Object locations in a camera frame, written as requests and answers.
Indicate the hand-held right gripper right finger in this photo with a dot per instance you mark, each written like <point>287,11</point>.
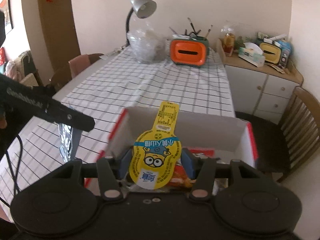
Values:
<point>189,162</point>

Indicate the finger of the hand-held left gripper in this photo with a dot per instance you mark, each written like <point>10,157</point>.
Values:
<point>72,118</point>

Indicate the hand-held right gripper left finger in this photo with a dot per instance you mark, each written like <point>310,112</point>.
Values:
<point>125,163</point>

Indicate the red snack packet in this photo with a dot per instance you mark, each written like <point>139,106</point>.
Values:
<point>200,153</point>

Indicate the grey silver snack packet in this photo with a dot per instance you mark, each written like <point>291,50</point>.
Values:
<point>66,142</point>

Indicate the red cardboard box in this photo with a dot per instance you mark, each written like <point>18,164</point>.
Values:
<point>200,127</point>

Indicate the yellow cartoon snack packet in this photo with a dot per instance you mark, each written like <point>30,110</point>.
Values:
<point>155,142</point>

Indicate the cluttered armchair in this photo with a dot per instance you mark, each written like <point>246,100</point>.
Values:
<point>20,65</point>

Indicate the dark wooden chair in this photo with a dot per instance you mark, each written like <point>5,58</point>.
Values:
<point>58,78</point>

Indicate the pink cloth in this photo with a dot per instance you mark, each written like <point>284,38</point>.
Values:
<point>78,65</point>

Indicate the brown wooden door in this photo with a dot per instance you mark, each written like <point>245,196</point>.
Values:
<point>57,30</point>

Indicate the wooden slat-back chair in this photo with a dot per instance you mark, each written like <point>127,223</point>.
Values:
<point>265,140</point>

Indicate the checkered white tablecloth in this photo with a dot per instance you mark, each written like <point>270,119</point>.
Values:
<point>150,85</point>

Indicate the white wooden sideboard cabinet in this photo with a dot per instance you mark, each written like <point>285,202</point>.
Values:
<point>250,80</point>

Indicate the clear plastic bag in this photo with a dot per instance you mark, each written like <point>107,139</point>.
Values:
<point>146,45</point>

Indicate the orange tissue box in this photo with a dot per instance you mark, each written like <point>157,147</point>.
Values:
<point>180,57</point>

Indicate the white green tissue box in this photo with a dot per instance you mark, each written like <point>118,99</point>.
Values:
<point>252,57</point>

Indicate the clear bottle with orange contents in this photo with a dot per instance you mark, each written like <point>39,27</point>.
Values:
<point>228,43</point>

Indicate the paint brush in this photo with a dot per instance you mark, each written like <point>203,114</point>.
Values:
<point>209,31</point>
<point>191,25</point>

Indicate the silver desk lamp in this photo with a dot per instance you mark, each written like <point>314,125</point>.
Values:
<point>142,5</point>

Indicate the yellow tissue box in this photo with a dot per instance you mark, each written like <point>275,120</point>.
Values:
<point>270,55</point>

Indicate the blue packet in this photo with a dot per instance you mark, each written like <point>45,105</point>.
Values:
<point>285,46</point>

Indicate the white tube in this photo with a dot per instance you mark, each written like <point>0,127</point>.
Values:
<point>276,38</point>

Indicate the dark wall frame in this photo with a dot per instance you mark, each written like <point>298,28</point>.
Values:
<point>7,15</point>

